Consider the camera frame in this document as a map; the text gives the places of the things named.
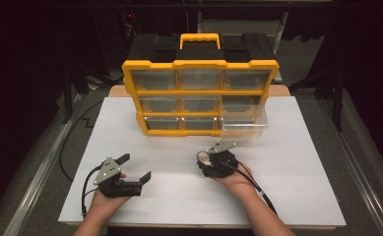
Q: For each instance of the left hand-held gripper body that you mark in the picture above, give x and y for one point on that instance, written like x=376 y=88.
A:
x=108 y=170

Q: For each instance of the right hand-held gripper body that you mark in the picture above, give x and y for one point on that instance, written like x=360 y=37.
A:
x=222 y=164

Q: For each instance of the transparent plastic drawer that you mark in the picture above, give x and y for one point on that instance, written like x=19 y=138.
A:
x=243 y=126

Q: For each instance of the yellow and black organizer cabinet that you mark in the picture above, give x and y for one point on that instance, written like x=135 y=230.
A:
x=199 y=64

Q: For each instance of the person's right hand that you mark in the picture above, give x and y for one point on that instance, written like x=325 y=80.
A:
x=236 y=185

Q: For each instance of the person's left hand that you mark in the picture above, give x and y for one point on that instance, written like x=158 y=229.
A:
x=105 y=205

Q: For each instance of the white board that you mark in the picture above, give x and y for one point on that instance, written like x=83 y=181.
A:
x=179 y=203

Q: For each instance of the black metal stand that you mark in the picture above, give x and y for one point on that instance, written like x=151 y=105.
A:
x=67 y=98
x=338 y=98

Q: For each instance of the grid of clear bins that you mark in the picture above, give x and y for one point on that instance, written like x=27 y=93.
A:
x=199 y=80

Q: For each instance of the metal floor rail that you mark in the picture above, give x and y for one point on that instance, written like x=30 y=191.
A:
x=359 y=183
x=38 y=177

